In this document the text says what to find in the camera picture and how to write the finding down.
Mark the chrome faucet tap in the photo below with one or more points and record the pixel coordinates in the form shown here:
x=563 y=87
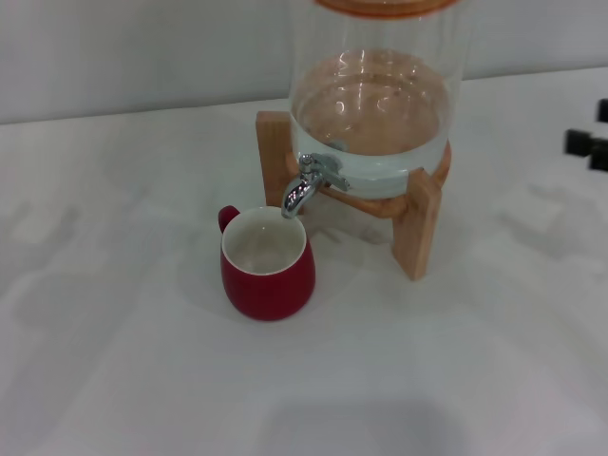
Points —
x=304 y=185

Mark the red ceramic cup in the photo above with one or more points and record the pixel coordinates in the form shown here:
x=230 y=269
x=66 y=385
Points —
x=271 y=294

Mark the glass drink dispenser jar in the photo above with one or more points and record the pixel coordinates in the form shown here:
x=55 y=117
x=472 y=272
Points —
x=375 y=114

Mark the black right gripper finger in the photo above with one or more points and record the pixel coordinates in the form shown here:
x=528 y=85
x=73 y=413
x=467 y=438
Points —
x=603 y=110
x=582 y=142

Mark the wooden dispenser stand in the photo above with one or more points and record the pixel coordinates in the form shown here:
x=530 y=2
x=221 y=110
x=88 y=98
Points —
x=422 y=237

